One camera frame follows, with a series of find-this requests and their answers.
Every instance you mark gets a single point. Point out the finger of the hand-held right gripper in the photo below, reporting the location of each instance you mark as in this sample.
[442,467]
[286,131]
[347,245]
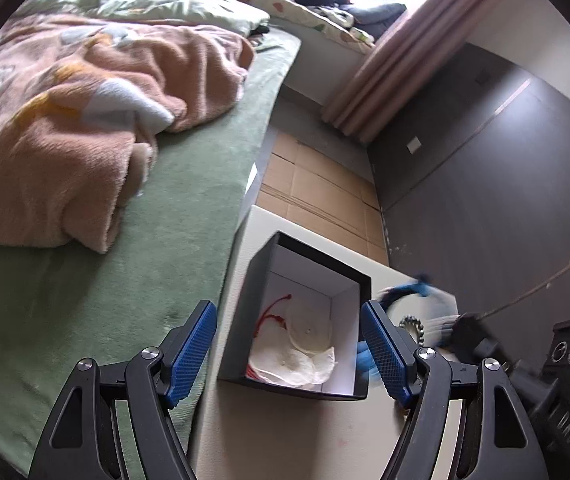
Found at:
[366,357]
[417,286]

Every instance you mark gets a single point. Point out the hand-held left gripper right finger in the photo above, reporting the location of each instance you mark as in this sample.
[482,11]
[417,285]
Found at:
[387,355]

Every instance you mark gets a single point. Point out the pinkish brown curtain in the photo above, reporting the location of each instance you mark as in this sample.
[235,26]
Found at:
[390,75]

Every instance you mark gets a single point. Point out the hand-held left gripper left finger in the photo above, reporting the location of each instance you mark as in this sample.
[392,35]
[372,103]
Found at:
[192,355]

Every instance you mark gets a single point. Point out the white wall socket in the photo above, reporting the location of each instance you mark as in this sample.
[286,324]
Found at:
[414,145]

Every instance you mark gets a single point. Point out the black jewelry box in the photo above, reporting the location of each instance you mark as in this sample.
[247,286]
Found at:
[260,310]

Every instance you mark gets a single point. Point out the crumpled clear plastic bag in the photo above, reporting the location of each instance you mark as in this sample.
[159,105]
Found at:
[292,366]

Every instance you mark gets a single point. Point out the light green quilt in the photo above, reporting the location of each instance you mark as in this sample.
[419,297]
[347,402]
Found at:
[165,5]

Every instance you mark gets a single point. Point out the pink fleece blanket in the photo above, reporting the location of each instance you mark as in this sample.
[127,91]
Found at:
[40,160]

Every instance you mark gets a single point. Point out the printed window seat cushion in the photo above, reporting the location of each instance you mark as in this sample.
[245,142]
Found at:
[295,12]

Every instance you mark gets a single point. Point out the white round pad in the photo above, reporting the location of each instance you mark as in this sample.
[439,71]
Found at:
[310,329]

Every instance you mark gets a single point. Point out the bed with green sheet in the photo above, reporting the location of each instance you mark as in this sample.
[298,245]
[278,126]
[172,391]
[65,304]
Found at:
[190,185]

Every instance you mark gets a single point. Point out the grey pillow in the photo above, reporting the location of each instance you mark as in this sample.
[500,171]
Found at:
[375,12]

